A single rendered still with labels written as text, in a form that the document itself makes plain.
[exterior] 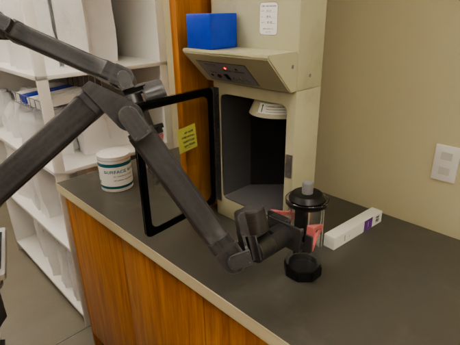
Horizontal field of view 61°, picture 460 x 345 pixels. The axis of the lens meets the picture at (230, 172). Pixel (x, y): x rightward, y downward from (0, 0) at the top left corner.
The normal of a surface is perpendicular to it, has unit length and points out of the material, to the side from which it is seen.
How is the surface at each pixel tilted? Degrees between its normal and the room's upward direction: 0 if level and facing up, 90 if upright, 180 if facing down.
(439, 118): 90
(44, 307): 0
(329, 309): 0
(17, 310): 0
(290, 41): 90
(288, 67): 90
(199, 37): 90
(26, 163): 76
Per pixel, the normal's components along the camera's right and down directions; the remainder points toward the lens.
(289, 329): -0.02, -0.92
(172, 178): 0.20, 0.12
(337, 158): -0.72, 0.28
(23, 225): 0.70, 0.26
